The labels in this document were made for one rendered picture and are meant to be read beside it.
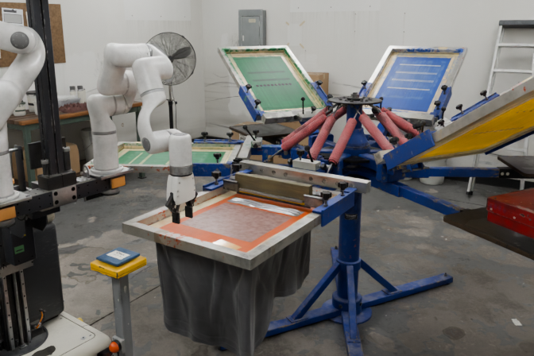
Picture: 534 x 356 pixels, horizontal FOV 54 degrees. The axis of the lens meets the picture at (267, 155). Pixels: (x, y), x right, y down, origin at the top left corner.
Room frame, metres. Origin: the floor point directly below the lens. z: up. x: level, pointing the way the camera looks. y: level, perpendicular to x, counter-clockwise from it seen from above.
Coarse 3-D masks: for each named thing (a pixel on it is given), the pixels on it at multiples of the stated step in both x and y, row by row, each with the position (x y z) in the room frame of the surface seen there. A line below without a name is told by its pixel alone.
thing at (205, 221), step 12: (216, 204) 2.14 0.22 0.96; (228, 204) 2.14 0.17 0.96; (240, 204) 2.14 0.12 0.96; (204, 216) 2.00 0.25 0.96; (216, 216) 2.00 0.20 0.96; (228, 216) 2.00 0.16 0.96; (240, 216) 2.00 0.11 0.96; (168, 228) 1.87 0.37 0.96; (180, 228) 1.87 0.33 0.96; (192, 228) 1.87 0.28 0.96; (204, 228) 1.87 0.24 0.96; (216, 228) 1.87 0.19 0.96
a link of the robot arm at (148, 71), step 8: (152, 48) 1.93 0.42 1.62; (152, 56) 1.84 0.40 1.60; (160, 56) 1.86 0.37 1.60; (136, 64) 1.79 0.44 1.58; (144, 64) 1.79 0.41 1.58; (152, 64) 1.80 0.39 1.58; (160, 64) 1.82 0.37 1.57; (168, 64) 1.85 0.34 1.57; (136, 72) 1.79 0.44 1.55; (144, 72) 1.78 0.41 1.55; (152, 72) 1.78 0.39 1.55; (160, 72) 1.82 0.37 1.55; (168, 72) 1.85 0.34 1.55; (136, 80) 1.79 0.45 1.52; (144, 80) 1.77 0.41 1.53; (152, 80) 1.77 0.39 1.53; (160, 80) 1.80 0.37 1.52; (144, 88) 1.76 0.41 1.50; (152, 88) 1.76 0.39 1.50
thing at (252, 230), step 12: (276, 204) 2.14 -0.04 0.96; (288, 204) 2.14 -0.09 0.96; (252, 216) 2.00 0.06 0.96; (264, 216) 2.00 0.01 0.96; (276, 216) 2.00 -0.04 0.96; (288, 216) 2.00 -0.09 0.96; (300, 216) 2.00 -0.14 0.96; (228, 228) 1.87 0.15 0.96; (240, 228) 1.87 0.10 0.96; (252, 228) 1.87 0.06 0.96; (264, 228) 1.87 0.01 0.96; (276, 228) 1.87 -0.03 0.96; (204, 240) 1.75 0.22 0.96; (216, 240) 1.75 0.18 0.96; (228, 240) 1.75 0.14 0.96; (240, 240) 1.75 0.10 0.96; (252, 240) 1.75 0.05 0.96; (264, 240) 1.75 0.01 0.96
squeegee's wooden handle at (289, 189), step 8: (240, 176) 2.25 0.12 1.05; (248, 176) 2.23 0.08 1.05; (256, 176) 2.21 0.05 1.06; (264, 176) 2.21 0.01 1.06; (240, 184) 2.25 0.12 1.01; (248, 184) 2.23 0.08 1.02; (256, 184) 2.21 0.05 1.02; (264, 184) 2.19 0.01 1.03; (272, 184) 2.16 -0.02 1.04; (280, 184) 2.14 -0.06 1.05; (288, 184) 2.12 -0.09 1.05; (296, 184) 2.10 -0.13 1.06; (304, 184) 2.09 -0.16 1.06; (264, 192) 2.19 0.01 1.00; (272, 192) 2.16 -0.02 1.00; (280, 192) 2.14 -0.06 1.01; (288, 192) 2.12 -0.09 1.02; (296, 192) 2.10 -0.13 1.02; (304, 192) 2.08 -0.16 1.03
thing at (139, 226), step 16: (208, 192) 2.20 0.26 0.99; (224, 192) 2.30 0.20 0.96; (336, 192) 2.20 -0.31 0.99; (160, 208) 1.99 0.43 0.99; (128, 224) 1.82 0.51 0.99; (144, 224) 1.82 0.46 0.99; (304, 224) 1.82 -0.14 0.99; (160, 240) 1.73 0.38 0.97; (176, 240) 1.69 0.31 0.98; (192, 240) 1.67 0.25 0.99; (272, 240) 1.67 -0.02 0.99; (288, 240) 1.72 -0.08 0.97; (208, 256) 1.61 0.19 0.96; (224, 256) 1.57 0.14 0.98; (240, 256) 1.54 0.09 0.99; (256, 256) 1.55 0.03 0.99
